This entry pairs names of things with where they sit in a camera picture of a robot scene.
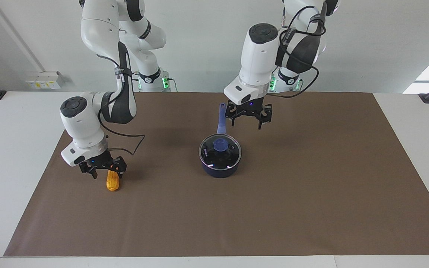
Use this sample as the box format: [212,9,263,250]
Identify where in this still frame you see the glass lid with purple knob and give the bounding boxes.
[199,135,242,167]

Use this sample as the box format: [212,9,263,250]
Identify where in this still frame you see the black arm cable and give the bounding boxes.
[270,4,327,99]
[97,54,146,156]

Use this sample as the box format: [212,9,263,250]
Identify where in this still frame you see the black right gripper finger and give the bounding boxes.
[108,157,127,182]
[79,163,99,179]

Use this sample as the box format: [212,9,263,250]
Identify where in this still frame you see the dark pot with purple handle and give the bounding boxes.
[199,103,242,178]

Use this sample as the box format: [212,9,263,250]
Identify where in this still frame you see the white wall socket box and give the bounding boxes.
[26,71,65,90]

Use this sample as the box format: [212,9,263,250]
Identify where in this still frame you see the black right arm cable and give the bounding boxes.
[97,54,146,156]

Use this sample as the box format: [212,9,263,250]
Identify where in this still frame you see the brown table mat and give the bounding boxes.
[4,92,429,257]

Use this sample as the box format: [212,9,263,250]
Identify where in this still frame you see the yellow toy corn cob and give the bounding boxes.
[106,170,120,192]

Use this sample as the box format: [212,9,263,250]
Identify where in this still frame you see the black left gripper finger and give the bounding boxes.
[225,103,245,127]
[254,104,273,130]

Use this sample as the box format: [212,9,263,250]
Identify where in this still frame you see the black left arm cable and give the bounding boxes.
[270,4,327,99]

